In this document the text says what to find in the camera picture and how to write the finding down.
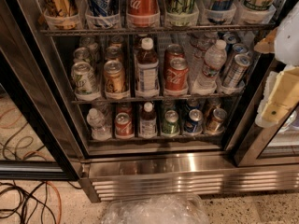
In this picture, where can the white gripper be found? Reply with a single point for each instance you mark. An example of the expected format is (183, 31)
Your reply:
(289, 39)

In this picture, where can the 7up can shelf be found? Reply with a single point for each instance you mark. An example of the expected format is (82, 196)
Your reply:
(82, 54)
(84, 78)

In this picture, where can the front silver slim can middle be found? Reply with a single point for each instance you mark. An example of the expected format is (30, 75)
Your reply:
(239, 66)

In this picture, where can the silver slim can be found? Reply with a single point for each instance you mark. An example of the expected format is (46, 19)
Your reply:
(237, 48)
(239, 66)

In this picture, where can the clear water bottle middle shelf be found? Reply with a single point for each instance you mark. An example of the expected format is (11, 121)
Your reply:
(214, 59)

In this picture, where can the right glass fridge door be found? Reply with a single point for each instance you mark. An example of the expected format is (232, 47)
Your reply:
(255, 145)

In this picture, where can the glass fridge door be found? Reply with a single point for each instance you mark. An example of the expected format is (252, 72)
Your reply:
(33, 76)
(255, 145)

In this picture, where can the brown can bottom shelf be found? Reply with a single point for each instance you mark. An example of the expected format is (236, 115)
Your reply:
(215, 120)

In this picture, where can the front red coke can middle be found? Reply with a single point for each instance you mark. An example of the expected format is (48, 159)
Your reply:
(176, 74)

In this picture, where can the blue can bottom shelf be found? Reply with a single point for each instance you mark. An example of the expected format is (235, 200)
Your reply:
(193, 122)

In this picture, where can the rear red coke can middle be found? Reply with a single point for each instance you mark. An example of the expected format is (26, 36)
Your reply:
(173, 51)

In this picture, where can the stainless steel fridge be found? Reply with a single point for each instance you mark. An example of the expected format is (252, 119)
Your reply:
(116, 170)

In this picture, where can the green can bottom shelf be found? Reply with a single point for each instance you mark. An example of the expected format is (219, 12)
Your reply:
(170, 123)

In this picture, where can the brown juice bottle middle shelf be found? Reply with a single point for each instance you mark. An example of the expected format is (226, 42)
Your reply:
(147, 66)

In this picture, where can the brown juice bottle shelf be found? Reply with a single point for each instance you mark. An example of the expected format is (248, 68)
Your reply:
(147, 124)
(147, 66)

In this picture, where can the brown juice bottle bottom shelf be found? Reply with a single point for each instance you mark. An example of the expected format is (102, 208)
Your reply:
(147, 124)

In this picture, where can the red coke can top shelf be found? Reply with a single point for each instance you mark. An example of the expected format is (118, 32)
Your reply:
(141, 11)

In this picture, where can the red coke can shelf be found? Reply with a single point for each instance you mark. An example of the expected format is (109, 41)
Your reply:
(141, 11)
(123, 125)

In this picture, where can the gold can front middle shelf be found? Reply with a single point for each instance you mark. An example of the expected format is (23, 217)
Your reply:
(114, 75)

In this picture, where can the gold can shelf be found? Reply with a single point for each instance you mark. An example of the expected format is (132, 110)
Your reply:
(114, 75)
(114, 53)

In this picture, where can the red coke can bottom shelf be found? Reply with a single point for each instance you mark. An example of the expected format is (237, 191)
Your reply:
(123, 125)

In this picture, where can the water bottle bottom shelf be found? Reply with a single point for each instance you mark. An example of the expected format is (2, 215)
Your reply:
(101, 129)

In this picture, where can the blue white can top shelf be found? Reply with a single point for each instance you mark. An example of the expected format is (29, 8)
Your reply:
(102, 0)

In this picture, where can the yellow tall can top shelf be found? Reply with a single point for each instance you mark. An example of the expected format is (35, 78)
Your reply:
(61, 8)

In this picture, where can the left glass fridge door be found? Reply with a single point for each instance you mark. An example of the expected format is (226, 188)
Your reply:
(33, 76)

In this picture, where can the clear plastic bag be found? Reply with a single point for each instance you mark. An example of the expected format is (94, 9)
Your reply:
(159, 209)

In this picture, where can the top wire shelf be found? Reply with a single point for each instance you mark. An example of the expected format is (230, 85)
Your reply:
(160, 30)

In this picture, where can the wire shelf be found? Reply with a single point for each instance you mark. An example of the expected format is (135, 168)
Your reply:
(157, 98)
(160, 30)

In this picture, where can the middle wire shelf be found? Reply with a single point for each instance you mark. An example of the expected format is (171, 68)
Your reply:
(157, 98)

